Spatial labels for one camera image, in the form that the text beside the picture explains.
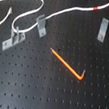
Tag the grey metal clip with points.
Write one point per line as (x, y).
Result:
(41, 25)
(16, 38)
(103, 30)

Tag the orange L-shaped hex key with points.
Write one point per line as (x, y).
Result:
(80, 77)

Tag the grey metal clip right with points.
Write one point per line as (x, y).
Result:
(103, 30)

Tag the grey metal clip middle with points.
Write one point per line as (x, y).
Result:
(41, 25)

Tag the grey metal clip left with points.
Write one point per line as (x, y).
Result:
(16, 38)

